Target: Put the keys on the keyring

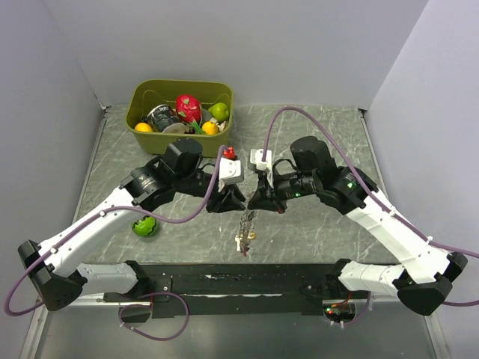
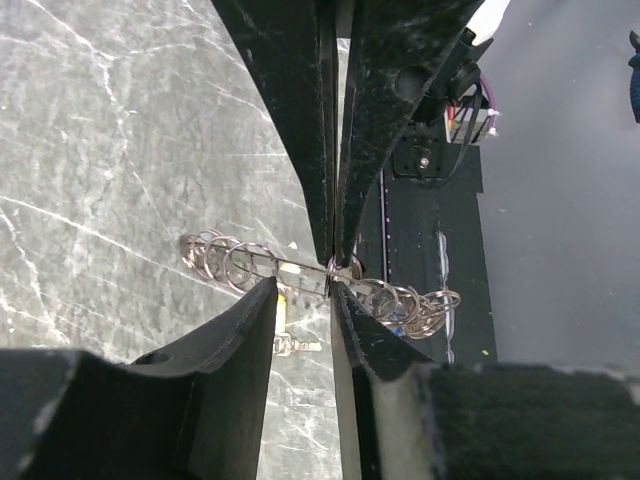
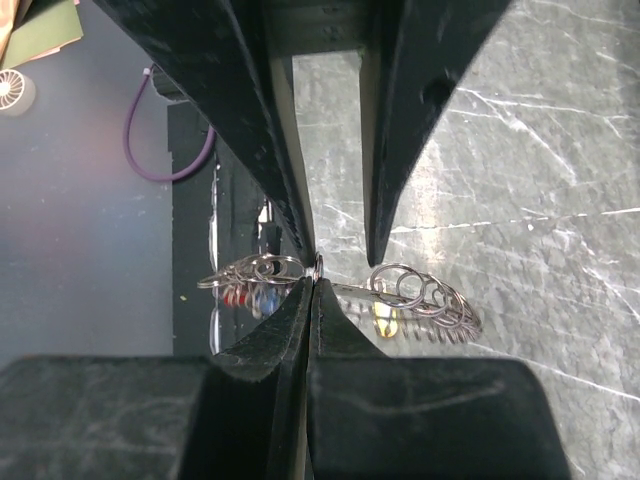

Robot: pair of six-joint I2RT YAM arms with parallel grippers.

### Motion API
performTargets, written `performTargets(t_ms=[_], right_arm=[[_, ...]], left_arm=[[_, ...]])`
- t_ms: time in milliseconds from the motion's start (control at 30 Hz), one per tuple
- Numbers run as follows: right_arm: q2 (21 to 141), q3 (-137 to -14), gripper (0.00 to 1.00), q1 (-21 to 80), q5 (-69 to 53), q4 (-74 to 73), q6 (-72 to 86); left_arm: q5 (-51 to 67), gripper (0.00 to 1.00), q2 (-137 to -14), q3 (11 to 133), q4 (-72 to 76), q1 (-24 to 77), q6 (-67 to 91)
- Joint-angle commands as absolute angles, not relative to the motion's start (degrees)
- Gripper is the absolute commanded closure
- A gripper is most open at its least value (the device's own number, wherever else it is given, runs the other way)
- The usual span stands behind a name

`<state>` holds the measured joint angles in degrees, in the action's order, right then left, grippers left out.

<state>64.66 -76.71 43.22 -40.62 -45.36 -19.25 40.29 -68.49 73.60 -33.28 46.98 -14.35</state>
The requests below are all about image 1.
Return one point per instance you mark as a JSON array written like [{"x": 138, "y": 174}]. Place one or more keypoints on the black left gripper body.
[{"x": 215, "y": 198}]

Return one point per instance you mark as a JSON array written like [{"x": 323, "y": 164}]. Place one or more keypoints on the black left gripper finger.
[
  {"x": 226, "y": 203},
  {"x": 237, "y": 195}
]

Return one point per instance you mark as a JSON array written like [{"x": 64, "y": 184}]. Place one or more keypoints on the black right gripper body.
[{"x": 291, "y": 185}]

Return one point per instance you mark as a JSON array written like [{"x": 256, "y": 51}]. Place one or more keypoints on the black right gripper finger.
[
  {"x": 265, "y": 204},
  {"x": 261, "y": 190}
]

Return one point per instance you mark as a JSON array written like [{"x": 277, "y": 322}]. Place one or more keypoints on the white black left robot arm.
[{"x": 56, "y": 266}]

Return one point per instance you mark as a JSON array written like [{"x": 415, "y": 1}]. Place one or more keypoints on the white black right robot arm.
[{"x": 423, "y": 276}]

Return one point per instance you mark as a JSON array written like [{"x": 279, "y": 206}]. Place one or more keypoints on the right orange toy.
[{"x": 210, "y": 128}]

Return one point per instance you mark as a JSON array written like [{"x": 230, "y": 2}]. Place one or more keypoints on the orange toy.
[
  {"x": 210, "y": 128},
  {"x": 143, "y": 127}
]

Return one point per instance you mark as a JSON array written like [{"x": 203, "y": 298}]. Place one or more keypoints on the green watermelon toy ball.
[{"x": 145, "y": 227}]

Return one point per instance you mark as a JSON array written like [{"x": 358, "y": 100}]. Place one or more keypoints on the green apple toy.
[{"x": 219, "y": 111}]

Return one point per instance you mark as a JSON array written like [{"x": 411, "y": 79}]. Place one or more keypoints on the red dragon fruit toy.
[{"x": 188, "y": 108}]

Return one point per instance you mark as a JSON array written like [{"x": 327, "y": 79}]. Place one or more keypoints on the black paper cup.
[{"x": 163, "y": 119}]

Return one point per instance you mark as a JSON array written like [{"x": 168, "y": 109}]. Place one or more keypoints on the left orange toy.
[{"x": 143, "y": 127}]

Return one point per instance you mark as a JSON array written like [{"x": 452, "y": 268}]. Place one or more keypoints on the olive green plastic bin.
[{"x": 154, "y": 92}]

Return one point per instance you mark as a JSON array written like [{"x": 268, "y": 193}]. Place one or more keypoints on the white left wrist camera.
[{"x": 231, "y": 172}]

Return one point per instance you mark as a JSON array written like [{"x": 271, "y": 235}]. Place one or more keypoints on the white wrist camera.
[
  {"x": 231, "y": 172},
  {"x": 260, "y": 162}
]

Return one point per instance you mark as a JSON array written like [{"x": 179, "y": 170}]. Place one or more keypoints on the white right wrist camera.
[{"x": 260, "y": 162}]

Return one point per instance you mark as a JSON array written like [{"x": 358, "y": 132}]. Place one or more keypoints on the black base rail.
[{"x": 227, "y": 289}]

